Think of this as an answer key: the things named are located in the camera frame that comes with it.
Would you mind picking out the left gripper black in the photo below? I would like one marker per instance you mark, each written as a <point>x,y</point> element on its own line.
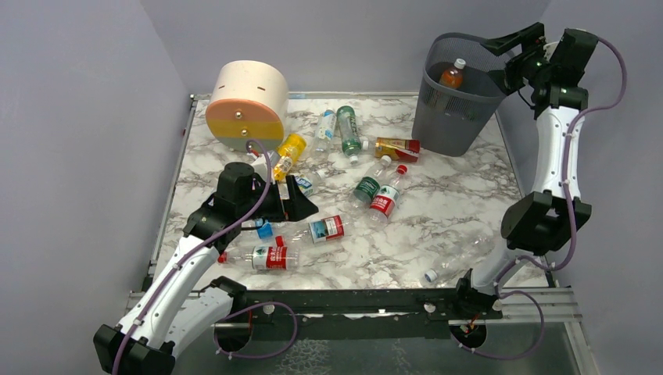
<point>282,201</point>

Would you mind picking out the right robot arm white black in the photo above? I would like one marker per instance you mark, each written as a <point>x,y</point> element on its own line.
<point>551,215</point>

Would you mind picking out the clear bottle red label red cap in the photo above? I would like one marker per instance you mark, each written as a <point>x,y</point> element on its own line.
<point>387,198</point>

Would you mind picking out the grey mesh waste bin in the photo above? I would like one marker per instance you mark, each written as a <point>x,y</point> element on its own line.
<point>447,121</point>

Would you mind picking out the clear crushed bottle blue cap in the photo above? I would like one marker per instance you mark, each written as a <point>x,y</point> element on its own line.
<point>446,266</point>

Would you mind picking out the yellow drink bottle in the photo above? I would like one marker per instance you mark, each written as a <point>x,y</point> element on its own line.
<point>289,151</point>

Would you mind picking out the clear bottle small label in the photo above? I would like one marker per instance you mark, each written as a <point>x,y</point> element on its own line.
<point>312,182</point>

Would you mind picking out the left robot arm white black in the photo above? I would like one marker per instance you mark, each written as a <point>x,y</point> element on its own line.
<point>164,322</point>

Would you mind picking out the clear bottle red blue label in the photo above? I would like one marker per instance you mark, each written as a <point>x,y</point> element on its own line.
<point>308,233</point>

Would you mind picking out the clear bottle white blue label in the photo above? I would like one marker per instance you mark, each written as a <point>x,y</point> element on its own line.
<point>324,133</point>

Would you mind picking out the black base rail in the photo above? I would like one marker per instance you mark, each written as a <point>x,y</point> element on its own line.
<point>344,315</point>

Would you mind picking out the clear bottle red label front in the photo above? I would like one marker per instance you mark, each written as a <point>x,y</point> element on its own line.
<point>263,257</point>

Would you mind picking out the green plastic bottle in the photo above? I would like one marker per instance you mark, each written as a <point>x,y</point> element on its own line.
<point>347,124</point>

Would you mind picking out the clear bottle dark green label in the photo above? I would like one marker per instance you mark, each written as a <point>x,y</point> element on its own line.
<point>368,185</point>

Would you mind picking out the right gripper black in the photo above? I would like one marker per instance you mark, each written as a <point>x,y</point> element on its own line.
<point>521,48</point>

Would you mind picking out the cream orange round drum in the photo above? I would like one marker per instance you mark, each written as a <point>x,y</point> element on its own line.
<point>249,101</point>

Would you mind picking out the orange drink bottle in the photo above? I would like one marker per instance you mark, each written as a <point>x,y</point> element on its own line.
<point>453,76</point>

